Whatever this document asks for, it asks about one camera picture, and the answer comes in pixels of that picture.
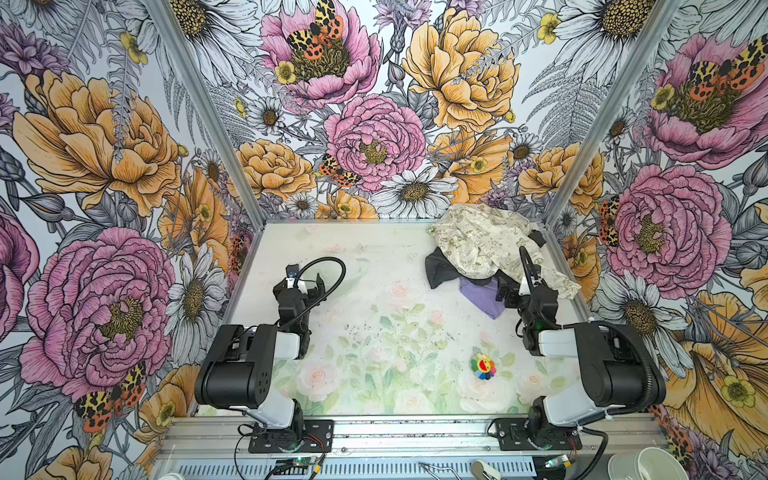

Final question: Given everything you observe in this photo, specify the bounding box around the green circuit board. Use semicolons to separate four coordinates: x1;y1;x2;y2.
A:
275;456;323;470

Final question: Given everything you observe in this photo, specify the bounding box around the cream printed cloth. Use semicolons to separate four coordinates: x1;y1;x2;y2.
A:
427;204;580;299

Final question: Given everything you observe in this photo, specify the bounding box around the white cup stack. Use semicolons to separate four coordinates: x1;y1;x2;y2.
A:
607;447;688;480

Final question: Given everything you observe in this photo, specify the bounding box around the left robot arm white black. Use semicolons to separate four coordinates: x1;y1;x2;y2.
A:
194;277;326;453

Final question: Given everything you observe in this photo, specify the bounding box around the colourful flower toy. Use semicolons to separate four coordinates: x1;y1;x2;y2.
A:
471;353;497;381

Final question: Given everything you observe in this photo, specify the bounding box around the purple cloth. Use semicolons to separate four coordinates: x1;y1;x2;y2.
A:
459;277;506;319

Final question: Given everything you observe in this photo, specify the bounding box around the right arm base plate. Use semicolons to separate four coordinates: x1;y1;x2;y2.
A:
486;417;582;451

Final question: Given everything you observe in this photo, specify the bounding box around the dark grey cloth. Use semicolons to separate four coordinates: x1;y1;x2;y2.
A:
424;228;557;289

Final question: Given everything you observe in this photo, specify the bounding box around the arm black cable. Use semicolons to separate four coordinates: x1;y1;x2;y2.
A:
515;245;667;480
277;256;347;332

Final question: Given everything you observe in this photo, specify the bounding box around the aluminium mounting rail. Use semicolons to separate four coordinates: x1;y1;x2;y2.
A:
149;413;667;480

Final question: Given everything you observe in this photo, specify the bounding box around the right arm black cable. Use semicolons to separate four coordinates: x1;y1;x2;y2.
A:
515;245;667;480

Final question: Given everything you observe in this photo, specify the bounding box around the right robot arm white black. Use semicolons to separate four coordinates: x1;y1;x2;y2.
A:
494;279;666;451

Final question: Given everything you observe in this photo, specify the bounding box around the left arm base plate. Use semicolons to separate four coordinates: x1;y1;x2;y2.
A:
248;420;335;454

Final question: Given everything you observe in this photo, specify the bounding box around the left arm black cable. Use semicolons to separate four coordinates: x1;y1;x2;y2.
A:
277;256;347;332

